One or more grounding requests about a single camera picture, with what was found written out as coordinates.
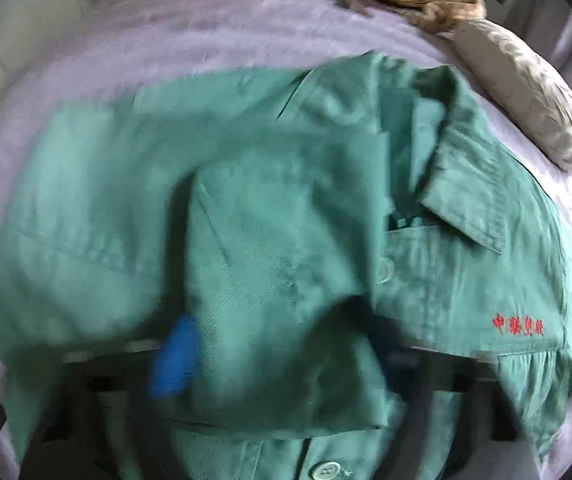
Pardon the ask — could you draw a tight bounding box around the green work jacket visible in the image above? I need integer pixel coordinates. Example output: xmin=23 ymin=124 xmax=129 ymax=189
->
xmin=0 ymin=53 xmax=572 ymax=479

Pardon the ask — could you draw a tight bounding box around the cream round pleated pillow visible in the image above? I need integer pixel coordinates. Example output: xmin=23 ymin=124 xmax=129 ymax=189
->
xmin=453 ymin=20 xmax=572 ymax=171

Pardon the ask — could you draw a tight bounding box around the purple plush bed blanket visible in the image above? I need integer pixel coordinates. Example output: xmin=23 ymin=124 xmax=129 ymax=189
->
xmin=0 ymin=0 xmax=572 ymax=479

